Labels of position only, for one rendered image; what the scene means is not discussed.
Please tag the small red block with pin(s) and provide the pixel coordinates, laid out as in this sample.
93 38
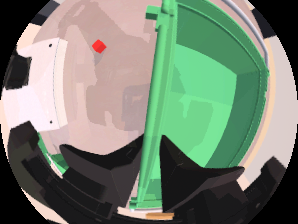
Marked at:
98 46

